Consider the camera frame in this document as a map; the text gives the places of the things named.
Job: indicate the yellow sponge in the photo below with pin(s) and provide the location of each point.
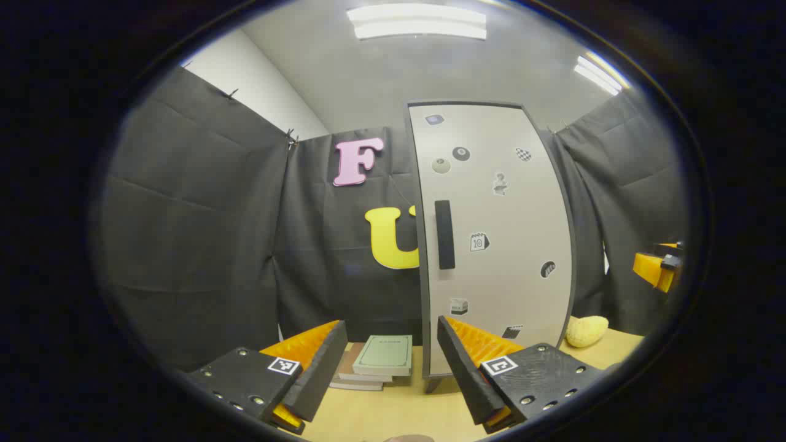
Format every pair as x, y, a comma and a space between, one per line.
586, 330

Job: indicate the green book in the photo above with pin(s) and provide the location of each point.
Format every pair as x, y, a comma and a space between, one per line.
385, 355

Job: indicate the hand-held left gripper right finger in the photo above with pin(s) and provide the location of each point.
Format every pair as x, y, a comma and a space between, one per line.
466, 374

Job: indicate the grey cabinet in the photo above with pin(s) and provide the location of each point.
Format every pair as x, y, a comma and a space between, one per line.
431, 384

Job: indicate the beige cabinet door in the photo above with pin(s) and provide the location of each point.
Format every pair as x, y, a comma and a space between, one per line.
509, 209

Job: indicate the ceiling light panel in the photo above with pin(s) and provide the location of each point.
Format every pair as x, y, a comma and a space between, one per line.
417, 21
600, 73

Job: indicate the black backdrop cloth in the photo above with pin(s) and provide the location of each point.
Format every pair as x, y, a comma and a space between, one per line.
196, 245

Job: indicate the brown book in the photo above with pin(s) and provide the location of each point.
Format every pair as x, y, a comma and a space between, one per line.
347, 366

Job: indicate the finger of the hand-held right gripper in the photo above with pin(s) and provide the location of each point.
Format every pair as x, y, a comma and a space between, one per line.
651, 270

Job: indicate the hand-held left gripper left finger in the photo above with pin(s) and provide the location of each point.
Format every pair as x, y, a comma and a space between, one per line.
319, 374

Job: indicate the white book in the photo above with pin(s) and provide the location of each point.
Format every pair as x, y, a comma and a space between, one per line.
353, 386

